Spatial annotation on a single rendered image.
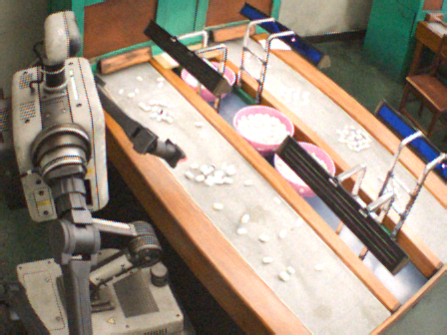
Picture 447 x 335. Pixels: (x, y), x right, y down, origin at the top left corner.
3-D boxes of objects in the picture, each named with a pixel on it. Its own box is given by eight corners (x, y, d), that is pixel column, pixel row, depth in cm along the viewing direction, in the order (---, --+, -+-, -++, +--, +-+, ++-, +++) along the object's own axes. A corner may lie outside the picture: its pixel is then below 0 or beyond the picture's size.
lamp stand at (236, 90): (256, 114, 244) (270, 37, 213) (231, 92, 255) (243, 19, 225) (285, 104, 253) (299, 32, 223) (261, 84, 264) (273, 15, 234)
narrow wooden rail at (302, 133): (427, 284, 178) (438, 269, 171) (197, 60, 278) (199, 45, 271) (433, 278, 181) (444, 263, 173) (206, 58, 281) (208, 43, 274)
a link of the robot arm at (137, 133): (76, 93, 185) (93, 71, 184) (84, 98, 190) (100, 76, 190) (135, 154, 166) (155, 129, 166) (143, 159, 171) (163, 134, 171)
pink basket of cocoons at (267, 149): (271, 169, 216) (275, 153, 210) (219, 142, 226) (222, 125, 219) (299, 140, 234) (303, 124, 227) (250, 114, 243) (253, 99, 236)
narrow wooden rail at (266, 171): (382, 325, 162) (393, 311, 155) (146, 75, 263) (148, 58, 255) (391, 318, 165) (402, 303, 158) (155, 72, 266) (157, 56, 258)
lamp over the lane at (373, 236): (393, 277, 133) (402, 263, 128) (274, 154, 168) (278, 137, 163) (407, 265, 137) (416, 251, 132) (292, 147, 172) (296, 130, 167)
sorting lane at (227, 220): (333, 361, 144) (336, 359, 142) (98, 81, 244) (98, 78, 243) (389, 317, 158) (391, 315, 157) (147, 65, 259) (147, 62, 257)
